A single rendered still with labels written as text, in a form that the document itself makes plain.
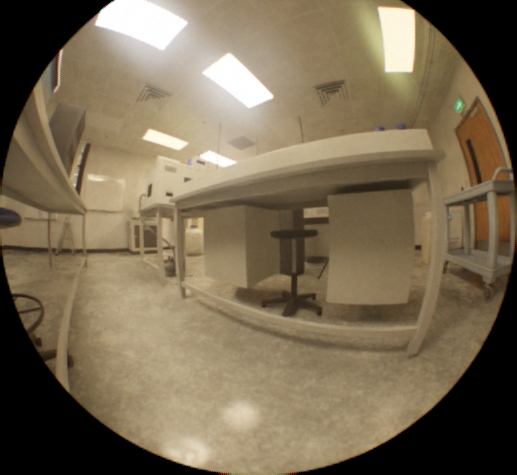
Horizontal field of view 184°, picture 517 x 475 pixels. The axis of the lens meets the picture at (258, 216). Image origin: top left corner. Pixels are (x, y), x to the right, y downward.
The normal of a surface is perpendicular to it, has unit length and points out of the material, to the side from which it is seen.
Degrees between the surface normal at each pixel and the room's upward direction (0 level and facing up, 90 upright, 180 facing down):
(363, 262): 90
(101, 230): 90
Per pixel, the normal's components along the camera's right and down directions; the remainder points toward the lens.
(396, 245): -0.55, -0.05
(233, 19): 0.02, 1.00
